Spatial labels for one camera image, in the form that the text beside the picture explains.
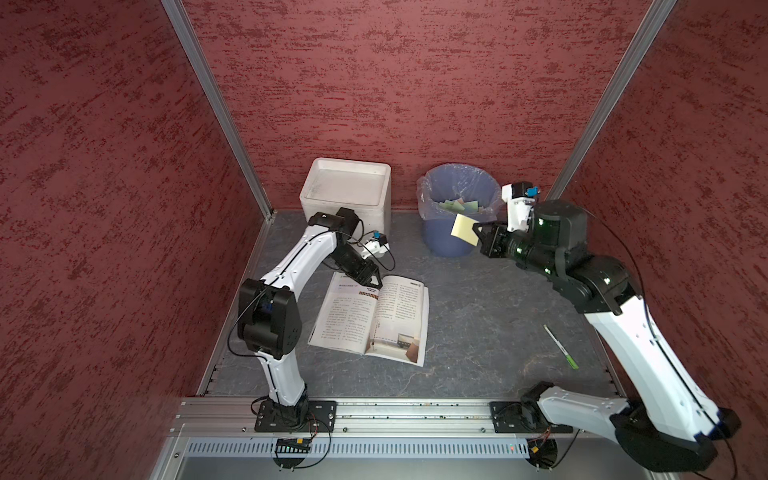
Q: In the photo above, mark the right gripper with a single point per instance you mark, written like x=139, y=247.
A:
x=493, y=246

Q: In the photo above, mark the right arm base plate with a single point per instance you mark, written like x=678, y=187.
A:
x=522, y=418

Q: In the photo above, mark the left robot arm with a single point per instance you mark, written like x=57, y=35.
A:
x=268, y=319

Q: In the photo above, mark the white three-drawer box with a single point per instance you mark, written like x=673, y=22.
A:
x=364, y=187

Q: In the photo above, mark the aluminium front rail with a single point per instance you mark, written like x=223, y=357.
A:
x=356, y=417

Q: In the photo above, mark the corner aluminium post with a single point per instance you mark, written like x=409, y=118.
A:
x=643, y=38
x=183, y=28

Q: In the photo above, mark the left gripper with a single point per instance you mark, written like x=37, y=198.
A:
x=364, y=272

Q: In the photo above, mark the left corner aluminium post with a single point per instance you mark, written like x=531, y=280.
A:
x=183, y=28

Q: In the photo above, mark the clear bin liner bag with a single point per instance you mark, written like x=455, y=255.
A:
x=452, y=182

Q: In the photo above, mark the green pen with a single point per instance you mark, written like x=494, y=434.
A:
x=568, y=357

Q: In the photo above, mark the magazine book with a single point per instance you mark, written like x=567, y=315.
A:
x=390, y=322

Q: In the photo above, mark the discarded sticky notes pile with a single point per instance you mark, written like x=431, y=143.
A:
x=460, y=206

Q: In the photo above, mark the right corner aluminium post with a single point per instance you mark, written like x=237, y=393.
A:
x=643, y=38

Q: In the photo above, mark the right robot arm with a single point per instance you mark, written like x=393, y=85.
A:
x=672, y=426

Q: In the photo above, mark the yellow sticky note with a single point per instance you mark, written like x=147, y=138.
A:
x=463, y=229

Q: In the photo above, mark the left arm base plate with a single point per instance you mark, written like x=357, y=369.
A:
x=312, y=416

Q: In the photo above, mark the blue trash bin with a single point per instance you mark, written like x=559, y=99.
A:
x=438, y=239

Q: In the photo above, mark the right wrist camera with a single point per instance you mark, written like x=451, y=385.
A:
x=520, y=198

